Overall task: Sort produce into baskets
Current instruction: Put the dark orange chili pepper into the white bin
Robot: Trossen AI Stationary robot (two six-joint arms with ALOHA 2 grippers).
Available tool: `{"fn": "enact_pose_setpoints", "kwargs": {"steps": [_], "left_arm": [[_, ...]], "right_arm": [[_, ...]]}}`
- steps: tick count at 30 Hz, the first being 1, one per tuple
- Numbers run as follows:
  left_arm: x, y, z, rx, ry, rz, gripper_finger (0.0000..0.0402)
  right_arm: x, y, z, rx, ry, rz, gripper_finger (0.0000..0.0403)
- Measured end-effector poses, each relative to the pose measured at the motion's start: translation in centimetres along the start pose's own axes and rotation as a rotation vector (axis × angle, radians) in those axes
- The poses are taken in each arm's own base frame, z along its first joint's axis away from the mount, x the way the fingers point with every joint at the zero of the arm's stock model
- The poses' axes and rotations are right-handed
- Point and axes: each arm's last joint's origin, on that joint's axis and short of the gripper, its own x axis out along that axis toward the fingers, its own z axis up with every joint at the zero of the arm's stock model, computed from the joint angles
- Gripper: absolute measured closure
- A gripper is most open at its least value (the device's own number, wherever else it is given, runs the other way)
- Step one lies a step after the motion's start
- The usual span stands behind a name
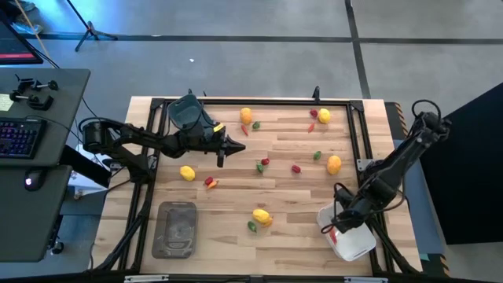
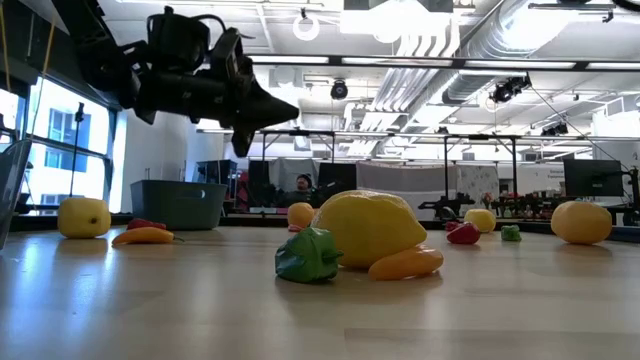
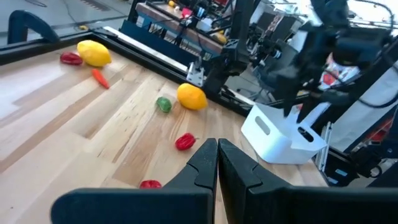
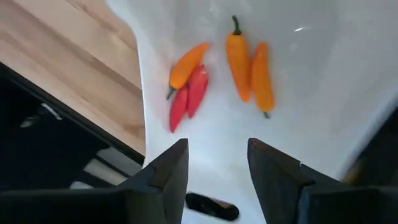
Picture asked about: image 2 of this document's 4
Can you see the black ceiling dome camera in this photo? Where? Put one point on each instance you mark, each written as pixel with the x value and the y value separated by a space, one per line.
pixel 339 90

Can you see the orange-tinted yellow lemon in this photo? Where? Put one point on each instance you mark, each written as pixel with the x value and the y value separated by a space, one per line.
pixel 300 215

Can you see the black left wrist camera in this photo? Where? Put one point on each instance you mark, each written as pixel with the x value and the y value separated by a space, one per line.
pixel 230 55

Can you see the teal plastic basket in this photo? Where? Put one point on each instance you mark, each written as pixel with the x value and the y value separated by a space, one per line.
pixel 175 207

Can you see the black computer monitor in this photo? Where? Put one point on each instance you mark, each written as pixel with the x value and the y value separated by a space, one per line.
pixel 593 177

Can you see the large glass window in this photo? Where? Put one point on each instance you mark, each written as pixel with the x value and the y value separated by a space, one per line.
pixel 55 170

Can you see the small green bell pepper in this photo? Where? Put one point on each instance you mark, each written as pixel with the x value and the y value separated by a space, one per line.
pixel 511 233

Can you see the grey fabric curtain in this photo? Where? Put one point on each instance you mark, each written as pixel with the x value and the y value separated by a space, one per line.
pixel 410 180

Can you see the grey translucent plastic basket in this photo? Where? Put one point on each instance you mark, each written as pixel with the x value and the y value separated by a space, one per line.
pixel 12 190

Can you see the person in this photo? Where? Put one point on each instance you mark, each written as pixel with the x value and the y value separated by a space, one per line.
pixel 303 192

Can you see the LED light bar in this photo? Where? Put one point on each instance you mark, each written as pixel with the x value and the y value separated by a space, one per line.
pixel 400 61

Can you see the red bell pepper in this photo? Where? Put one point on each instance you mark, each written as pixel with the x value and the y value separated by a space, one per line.
pixel 145 224
pixel 463 234

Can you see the orange chili pepper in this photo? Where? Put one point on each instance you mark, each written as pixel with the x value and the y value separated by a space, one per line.
pixel 145 236
pixel 405 264

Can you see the black ceiling-mounted device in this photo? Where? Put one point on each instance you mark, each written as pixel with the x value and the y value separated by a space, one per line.
pixel 555 130

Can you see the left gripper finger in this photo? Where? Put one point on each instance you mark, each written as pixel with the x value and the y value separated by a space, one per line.
pixel 243 140
pixel 270 107

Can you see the black partition panel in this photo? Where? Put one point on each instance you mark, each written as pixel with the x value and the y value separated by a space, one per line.
pixel 337 177
pixel 259 180

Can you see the black ceiling camera rig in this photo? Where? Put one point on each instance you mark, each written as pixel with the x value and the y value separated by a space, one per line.
pixel 507 91

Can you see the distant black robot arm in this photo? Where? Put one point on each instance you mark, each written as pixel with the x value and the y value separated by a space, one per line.
pixel 445 204

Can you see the yellow plastic lemon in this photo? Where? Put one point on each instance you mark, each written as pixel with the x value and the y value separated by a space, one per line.
pixel 83 217
pixel 483 218
pixel 370 225
pixel 581 222

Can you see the small red chili pepper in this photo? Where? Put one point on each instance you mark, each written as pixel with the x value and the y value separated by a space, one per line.
pixel 295 228

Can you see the black aluminium table frame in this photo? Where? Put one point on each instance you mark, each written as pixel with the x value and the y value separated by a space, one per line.
pixel 255 220

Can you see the distant black workstation frame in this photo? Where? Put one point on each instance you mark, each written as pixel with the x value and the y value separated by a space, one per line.
pixel 446 160

